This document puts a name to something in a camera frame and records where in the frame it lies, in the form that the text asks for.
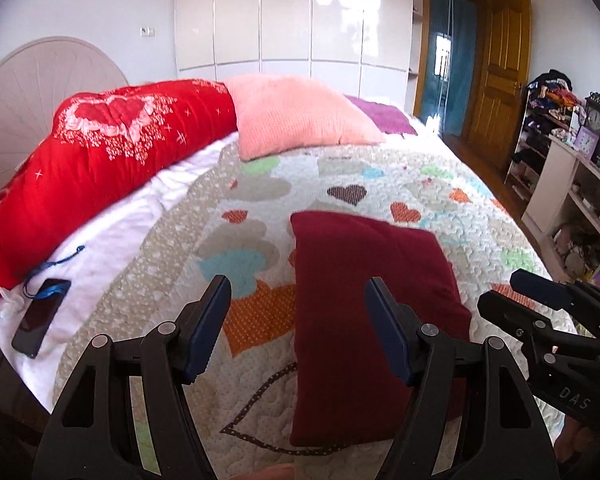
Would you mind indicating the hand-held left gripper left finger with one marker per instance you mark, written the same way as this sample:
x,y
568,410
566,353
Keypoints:
x,y
210,330

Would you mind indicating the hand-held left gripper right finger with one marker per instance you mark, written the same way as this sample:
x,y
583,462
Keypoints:
x,y
387,330

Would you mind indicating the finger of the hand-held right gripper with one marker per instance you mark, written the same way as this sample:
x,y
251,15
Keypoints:
x,y
507,312
542,290

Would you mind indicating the dark red pillow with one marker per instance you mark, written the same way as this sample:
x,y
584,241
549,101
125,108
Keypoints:
x,y
350,270

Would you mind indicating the person's right hand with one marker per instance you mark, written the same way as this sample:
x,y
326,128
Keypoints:
x,y
572,442

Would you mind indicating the white open cabinet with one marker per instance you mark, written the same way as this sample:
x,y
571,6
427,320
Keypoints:
x,y
555,180

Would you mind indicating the white bed sheet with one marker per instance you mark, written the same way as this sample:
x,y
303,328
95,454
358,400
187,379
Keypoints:
x,y
105,240

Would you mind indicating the purple alarm clock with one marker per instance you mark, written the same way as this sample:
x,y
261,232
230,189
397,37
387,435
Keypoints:
x,y
586,141

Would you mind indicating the cluttered shelf rack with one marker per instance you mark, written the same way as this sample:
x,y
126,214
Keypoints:
x,y
540,125

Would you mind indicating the black smartphone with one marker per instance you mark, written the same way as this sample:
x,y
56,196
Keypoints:
x,y
40,317

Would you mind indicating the heart patterned quilt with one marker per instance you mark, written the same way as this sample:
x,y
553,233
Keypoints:
x,y
305,175

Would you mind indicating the ornate dark table clock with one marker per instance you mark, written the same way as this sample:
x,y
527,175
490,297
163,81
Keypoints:
x,y
595,119

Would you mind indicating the red floral duvet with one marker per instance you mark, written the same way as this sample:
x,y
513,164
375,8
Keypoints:
x,y
105,170

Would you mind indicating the purple pillow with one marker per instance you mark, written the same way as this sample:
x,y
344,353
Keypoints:
x,y
385,115

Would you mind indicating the blue door curtain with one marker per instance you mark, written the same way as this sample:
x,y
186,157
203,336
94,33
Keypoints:
x,y
455,85

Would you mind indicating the wooden door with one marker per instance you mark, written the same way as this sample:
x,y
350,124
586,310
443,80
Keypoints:
x,y
500,70

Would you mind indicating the pink ribbed pillow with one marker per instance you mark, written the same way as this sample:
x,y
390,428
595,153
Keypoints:
x,y
295,115

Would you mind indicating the round pale headboard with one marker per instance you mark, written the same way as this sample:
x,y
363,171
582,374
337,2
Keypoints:
x,y
30,75

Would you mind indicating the glossy white wardrobe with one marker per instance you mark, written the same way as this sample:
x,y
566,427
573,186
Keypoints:
x,y
285,10

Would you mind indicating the wooden door frame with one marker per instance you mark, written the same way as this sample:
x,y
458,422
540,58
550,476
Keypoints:
x,y
422,60

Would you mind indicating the white wall socket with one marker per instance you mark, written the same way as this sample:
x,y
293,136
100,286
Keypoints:
x,y
147,31

